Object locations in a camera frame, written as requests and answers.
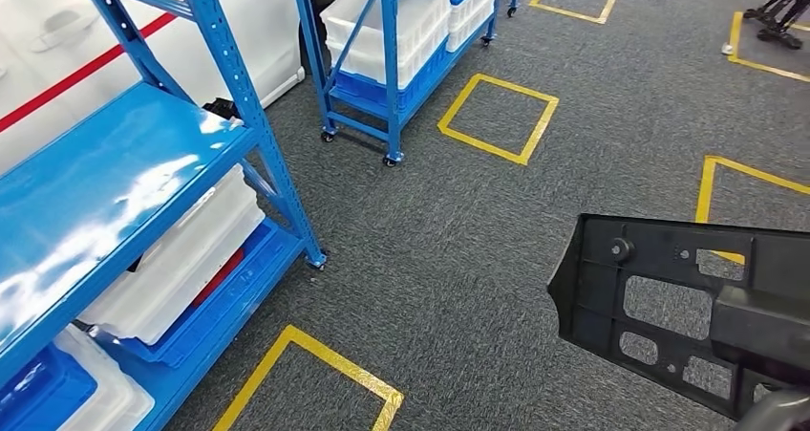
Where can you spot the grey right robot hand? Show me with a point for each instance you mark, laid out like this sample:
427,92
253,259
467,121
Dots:
781,415

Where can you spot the black plastic plate frame part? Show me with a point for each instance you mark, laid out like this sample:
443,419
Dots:
595,301

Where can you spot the blue metal shelf rack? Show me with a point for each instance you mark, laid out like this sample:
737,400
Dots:
95,181
392,67

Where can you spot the yellow floor tape square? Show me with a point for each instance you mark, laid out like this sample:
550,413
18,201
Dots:
769,68

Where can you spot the small white floor object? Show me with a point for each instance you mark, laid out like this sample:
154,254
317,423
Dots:
728,49

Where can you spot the black tripod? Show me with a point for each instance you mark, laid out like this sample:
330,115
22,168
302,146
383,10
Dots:
775,34

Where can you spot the red item in bin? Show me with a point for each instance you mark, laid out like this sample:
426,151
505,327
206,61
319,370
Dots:
218,279

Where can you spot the white car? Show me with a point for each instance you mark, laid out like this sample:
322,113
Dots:
272,35

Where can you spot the small black plastic piece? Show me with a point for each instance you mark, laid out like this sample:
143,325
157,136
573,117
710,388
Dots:
221,108

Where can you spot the red barrier belt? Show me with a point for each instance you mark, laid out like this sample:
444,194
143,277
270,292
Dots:
88,68

